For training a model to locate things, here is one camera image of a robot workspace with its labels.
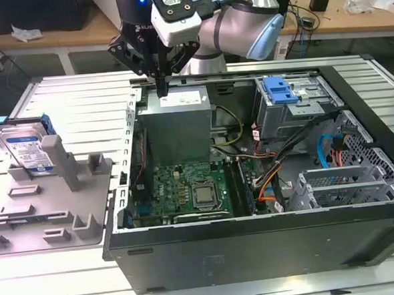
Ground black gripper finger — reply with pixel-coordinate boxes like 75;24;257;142
106;31;164;101
159;41;204;98

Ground hard disk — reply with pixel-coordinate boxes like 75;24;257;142
0;111;58;177

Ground blue data wire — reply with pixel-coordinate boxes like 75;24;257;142
316;132;347;170

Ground orange red power wire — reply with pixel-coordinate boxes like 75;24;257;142
329;133;349;169

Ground metal disk bay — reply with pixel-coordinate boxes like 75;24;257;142
286;163;394;213

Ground grey power supply unit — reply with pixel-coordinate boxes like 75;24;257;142
136;85;216;165

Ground crumpled white paper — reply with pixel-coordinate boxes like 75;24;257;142
10;23;44;43

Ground large black box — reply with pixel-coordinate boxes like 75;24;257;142
0;0;85;36

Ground blue drive cage latch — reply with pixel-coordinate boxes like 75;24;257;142
262;76;298;106

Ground metal drive cage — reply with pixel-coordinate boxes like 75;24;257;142
251;73;346;141

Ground green motherboard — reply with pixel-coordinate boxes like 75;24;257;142
129;157;259;226

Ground silver CPU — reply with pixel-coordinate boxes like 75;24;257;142
194;186;216;204

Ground black RAM slot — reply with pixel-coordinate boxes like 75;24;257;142
229;158;244;217

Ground installed RAM stick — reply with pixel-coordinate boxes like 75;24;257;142
236;157;256;216

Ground small black box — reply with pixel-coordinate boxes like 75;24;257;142
309;0;331;13

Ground CPU socket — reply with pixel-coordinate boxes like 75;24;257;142
189;181;222;213

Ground black graphics card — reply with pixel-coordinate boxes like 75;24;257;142
172;209;232;223

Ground wooden desk with clutter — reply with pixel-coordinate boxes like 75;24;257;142
274;0;394;37

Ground grey parts rack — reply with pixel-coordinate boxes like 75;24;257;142
0;131;120;256

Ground white plastic bags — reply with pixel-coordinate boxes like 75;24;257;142
341;0;394;14

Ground black PC case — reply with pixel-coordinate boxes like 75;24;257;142
91;52;394;295

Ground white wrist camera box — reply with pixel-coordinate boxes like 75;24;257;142
149;0;204;48

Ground yellow and black cable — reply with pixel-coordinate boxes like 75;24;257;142
209;103;244;151

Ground black cable bundle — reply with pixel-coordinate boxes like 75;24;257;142
248;111;344;188

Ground orange data cable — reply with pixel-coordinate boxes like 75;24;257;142
256;182;278;205

